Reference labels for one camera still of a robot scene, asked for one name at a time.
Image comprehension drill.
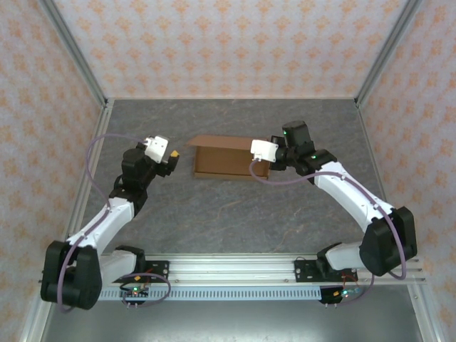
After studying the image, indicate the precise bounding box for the brown cardboard box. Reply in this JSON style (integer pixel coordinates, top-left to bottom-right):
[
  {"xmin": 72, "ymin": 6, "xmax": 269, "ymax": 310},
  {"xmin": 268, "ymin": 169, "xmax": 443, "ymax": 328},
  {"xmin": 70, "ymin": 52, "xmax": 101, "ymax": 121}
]
[{"xmin": 187, "ymin": 134, "xmax": 271, "ymax": 181}]

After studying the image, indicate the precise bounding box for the grey metal panel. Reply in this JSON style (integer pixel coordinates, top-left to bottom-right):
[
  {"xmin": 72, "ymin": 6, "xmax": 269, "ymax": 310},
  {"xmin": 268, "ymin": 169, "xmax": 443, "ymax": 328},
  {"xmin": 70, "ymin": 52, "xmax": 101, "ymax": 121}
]
[{"xmin": 38, "ymin": 299, "xmax": 425, "ymax": 342}]

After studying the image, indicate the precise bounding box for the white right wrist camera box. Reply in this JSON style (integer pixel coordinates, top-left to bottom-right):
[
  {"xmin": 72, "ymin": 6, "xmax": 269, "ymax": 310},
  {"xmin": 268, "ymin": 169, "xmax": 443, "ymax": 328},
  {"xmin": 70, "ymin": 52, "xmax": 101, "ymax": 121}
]
[{"xmin": 250, "ymin": 139, "xmax": 279, "ymax": 163}]

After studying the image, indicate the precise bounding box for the aluminium side rail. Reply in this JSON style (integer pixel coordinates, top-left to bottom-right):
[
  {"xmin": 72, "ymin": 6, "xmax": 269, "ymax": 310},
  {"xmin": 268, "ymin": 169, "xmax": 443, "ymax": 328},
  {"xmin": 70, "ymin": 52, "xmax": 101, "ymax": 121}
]
[
  {"xmin": 58, "ymin": 99, "xmax": 115, "ymax": 257},
  {"xmin": 356, "ymin": 99, "xmax": 405, "ymax": 257}
]

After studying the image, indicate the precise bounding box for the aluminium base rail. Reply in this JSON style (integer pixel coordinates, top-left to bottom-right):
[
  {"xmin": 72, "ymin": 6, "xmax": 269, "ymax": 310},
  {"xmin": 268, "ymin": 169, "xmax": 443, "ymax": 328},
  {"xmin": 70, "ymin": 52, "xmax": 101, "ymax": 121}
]
[{"xmin": 38, "ymin": 254, "xmax": 427, "ymax": 286}]

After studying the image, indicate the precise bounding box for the aluminium frame post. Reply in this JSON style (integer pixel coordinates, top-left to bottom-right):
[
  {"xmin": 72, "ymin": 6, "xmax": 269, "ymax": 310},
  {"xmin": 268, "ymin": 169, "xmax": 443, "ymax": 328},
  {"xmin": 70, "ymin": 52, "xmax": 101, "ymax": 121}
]
[
  {"xmin": 354, "ymin": 0, "xmax": 427, "ymax": 108},
  {"xmin": 38, "ymin": 0, "xmax": 110, "ymax": 108}
]

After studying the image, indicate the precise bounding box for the grey slotted cable duct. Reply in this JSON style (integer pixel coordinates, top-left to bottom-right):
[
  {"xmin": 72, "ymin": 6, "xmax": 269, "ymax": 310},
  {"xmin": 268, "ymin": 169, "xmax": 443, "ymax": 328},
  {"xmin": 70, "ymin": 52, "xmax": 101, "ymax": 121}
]
[{"xmin": 98, "ymin": 287, "xmax": 361, "ymax": 302}]

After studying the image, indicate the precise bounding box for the aluminium lower frame bar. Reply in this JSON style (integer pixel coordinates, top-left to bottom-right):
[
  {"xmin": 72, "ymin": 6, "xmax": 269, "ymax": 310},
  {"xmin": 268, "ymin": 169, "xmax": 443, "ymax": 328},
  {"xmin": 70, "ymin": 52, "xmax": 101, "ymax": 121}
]
[
  {"xmin": 408, "ymin": 284, "xmax": 441, "ymax": 342},
  {"xmin": 19, "ymin": 284, "xmax": 54, "ymax": 342}
]

